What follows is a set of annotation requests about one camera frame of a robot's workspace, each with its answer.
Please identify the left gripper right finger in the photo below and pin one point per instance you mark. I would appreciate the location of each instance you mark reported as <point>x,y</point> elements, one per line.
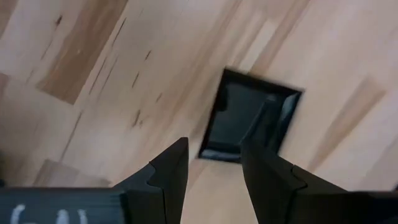
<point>295,202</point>

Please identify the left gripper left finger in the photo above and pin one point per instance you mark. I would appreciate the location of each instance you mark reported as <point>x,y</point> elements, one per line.
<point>155,202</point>

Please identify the small black rectangular dish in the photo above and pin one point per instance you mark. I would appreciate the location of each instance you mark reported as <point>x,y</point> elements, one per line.
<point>236,118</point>

